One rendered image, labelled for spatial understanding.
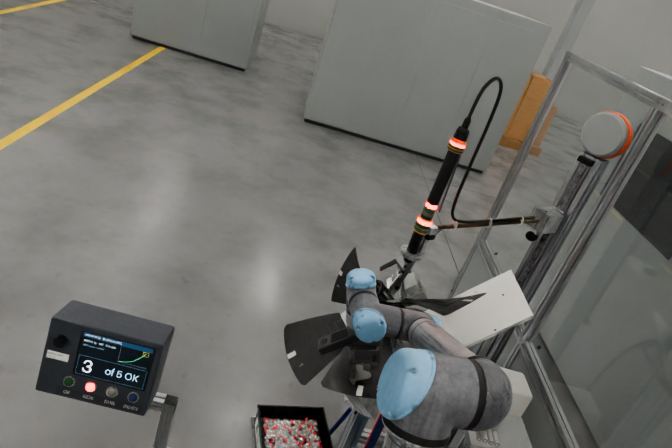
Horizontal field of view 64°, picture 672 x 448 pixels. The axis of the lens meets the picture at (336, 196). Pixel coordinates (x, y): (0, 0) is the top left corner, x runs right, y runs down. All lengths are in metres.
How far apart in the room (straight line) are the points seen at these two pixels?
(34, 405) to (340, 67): 5.23
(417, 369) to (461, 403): 0.09
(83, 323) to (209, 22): 7.47
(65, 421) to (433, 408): 2.13
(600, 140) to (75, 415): 2.44
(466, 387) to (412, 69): 6.23
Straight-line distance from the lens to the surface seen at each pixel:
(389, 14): 6.85
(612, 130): 2.01
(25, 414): 2.86
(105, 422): 2.82
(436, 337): 1.20
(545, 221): 1.99
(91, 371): 1.42
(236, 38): 8.57
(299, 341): 1.88
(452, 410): 0.94
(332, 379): 1.61
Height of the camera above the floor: 2.18
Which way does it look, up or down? 24 degrees down
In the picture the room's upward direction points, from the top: 19 degrees clockwise
